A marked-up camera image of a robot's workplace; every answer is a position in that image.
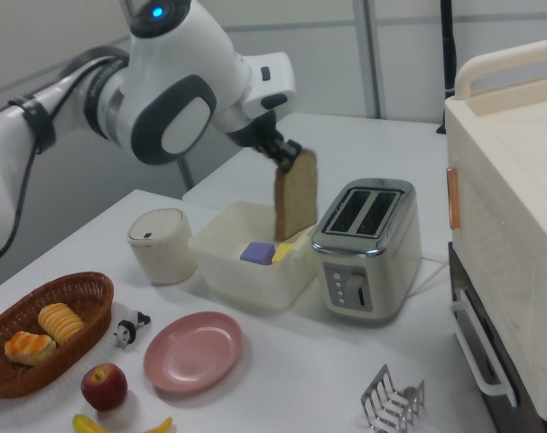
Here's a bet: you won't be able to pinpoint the beige mini trash can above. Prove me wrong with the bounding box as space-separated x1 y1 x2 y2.
126 207 199 286

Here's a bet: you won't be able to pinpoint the cream chrome toaster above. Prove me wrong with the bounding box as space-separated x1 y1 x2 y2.
310 178 422 327

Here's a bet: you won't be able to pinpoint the striped yellow bread roll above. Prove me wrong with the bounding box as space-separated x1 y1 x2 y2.
37 302 86 346

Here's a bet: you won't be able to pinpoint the yellow cube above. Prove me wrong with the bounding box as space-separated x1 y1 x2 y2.
271 243 297 264

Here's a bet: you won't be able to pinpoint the copper cabinet door handle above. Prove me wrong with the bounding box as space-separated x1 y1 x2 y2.
445 167 461 231

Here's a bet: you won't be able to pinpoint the white toaster cord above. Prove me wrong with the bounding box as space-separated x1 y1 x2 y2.
406 254 451 299

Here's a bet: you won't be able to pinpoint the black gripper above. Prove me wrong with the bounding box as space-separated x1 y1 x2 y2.
250 128 304 174

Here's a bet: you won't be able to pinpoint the orange glazed bread roll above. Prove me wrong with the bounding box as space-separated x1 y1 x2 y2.
4 330 58 366

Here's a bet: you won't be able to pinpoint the dark brown drawer box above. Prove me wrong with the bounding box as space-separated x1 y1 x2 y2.
448 242 547 433

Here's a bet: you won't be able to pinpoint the pink plate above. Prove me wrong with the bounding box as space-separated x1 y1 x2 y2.
143 310 245 393

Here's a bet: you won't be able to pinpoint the brown bread slice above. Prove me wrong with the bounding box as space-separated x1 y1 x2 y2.
273 149 319 243

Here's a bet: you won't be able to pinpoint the metal toast rack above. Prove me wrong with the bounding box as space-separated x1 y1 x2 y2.
360 364 426 433

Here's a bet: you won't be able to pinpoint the red apple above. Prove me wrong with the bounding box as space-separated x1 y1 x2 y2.
80 363 129 412

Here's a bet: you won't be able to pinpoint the panda figurine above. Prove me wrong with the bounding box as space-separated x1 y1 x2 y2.
113 309 152 351

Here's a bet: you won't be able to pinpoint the black pole stand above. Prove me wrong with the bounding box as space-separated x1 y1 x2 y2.
437 0 458 134

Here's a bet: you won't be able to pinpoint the cream plastic cabinet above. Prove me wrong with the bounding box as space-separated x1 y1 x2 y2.
443 39 547 425

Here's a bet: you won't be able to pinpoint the brown wicker basket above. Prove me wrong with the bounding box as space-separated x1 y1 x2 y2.
0 271 116 400

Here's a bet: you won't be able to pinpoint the white plastic bin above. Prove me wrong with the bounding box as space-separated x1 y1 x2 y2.
187 200 318 312

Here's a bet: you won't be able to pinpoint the yellow banana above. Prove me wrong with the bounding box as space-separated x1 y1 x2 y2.
71 413 173 433

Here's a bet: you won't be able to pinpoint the white drawer handle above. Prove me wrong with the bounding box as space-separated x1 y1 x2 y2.
450 288 519 410

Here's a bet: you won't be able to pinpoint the purple cube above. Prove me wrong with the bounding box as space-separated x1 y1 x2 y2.
239 241 275 266

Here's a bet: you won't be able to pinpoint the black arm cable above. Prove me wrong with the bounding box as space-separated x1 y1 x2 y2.
0 101 47 271

